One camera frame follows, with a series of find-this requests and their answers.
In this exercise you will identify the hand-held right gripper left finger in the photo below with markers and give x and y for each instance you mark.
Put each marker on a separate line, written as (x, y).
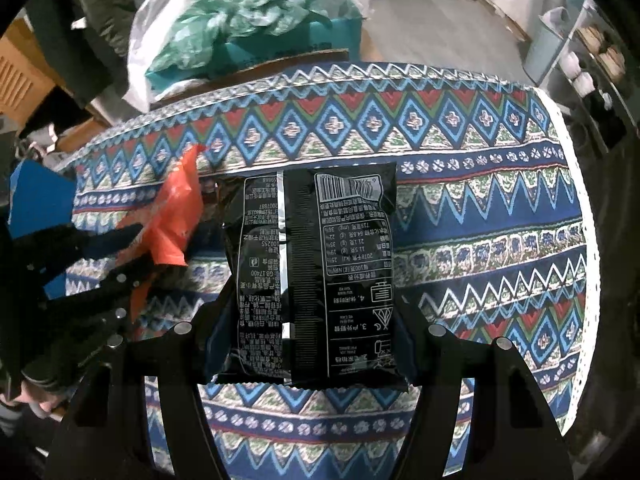
(217, 350)

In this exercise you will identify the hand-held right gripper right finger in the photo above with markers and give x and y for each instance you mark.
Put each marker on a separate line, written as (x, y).
(409, 355)

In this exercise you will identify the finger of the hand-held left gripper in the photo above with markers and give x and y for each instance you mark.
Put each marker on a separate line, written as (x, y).
(110, 290)
(90, 242)

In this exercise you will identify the plain orange snack packet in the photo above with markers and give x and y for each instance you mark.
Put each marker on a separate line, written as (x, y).
(175, 220)

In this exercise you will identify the black snack packet white print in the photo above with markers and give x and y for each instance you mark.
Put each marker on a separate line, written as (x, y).
(310, 260)

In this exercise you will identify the person's left hand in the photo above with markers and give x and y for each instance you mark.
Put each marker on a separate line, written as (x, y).
(42, 400)

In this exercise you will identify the blue patterned tablecloth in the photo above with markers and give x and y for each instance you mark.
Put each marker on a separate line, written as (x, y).
(500, 210)

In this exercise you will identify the wooden cabinet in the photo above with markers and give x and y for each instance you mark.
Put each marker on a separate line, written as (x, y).
(20, 75)

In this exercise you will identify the dark cloth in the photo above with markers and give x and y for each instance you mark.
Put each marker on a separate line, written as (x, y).
(75, 35)

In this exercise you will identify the white plastic bag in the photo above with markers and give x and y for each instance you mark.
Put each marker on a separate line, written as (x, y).
(145, 35)

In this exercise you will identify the green plastic bag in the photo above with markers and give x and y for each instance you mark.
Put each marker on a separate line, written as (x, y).
(210, 20)

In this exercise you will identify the white cup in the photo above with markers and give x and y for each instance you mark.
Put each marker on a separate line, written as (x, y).
(585, 82)
(570, 62)
(605, 100)

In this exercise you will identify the white shelf rack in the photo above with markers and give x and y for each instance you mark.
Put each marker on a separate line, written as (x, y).
(620, 20)

